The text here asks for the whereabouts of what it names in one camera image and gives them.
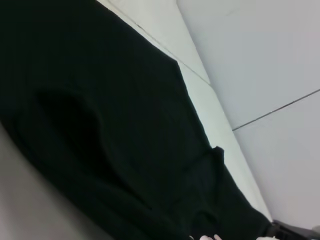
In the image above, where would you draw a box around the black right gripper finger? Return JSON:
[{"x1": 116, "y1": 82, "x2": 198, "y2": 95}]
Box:
[{"x1": 271, "y1": 218, "x2": 320, "y2": 240}]

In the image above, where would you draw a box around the black t-shirt with white print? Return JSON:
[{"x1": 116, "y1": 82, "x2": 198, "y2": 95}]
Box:
[{"x1": 0, "y1": 0, "x2": 276, "y2": 240}]

